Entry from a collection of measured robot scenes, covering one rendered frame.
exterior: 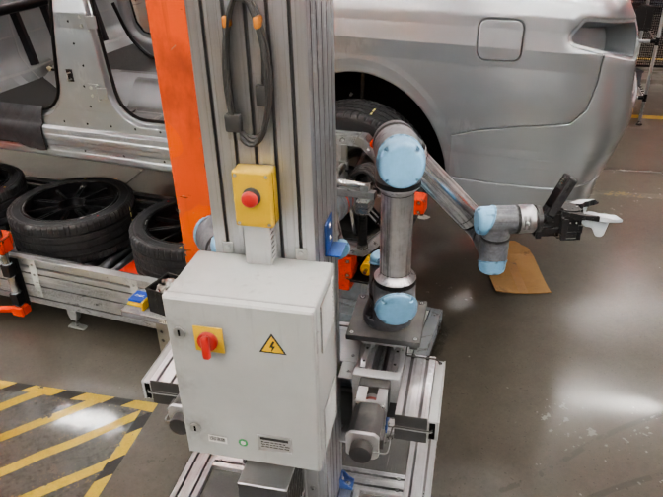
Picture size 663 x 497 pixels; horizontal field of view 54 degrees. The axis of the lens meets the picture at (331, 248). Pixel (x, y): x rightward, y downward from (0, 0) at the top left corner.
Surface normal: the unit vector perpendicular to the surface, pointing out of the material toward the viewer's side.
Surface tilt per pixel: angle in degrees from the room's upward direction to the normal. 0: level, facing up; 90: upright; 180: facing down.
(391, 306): 98
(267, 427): 90
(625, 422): 0
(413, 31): 90
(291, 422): 90
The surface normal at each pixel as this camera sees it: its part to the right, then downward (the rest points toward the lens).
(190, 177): -0.34, 0.47
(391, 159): 0.03, 0.38
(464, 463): -0.02, -0.87
